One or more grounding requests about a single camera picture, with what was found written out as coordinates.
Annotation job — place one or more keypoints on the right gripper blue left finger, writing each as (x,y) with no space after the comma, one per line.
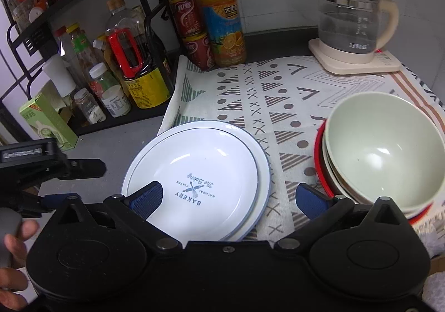
(146,200)

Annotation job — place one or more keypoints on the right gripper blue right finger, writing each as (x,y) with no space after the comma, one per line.
(311,202)

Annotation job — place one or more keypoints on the large brown-rimmed white plate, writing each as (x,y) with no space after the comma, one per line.
(253,224)

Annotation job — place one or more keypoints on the red and black bowl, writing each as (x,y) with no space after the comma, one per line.
(333,188)

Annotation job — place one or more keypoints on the white plate Bakery logo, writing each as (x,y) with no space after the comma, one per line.
(198,172)

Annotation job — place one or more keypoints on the white plate Sweet logo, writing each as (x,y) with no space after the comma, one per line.
(257,152)

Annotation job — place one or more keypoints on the pale green bowl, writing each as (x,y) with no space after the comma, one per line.
(383,146)
(343,188)

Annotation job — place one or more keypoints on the pale green bowl front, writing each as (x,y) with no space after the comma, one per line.
(343,188)

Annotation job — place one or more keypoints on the black metal kitchen rack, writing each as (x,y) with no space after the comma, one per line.
(52,2)

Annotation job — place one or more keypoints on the person's left hand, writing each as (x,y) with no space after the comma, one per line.
(13,280)

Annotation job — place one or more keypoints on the green tea carton box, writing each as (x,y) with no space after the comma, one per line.
(46,122)

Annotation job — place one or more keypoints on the small glass spice jar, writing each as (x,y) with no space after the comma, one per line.
(89,107)

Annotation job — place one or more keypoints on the oil bottle white sleeve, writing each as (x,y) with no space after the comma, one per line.
(63,68)

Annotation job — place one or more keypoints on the patterned fringed table cloth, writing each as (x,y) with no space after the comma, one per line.
(282,102)

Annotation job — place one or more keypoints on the small white-capped bottle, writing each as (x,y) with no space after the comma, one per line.
(109,90)

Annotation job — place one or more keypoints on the green-label sauce bottle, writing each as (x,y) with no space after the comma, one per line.
(84,51)

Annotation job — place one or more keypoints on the large soy sauce bottle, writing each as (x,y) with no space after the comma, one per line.
(125,32)

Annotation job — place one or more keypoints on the glass electric kettle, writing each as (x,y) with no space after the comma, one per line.
(357,27)

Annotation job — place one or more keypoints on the red soda can upper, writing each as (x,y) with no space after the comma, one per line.
(187,16)

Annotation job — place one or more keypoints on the orange juice bottle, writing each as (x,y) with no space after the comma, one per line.
(225,31)

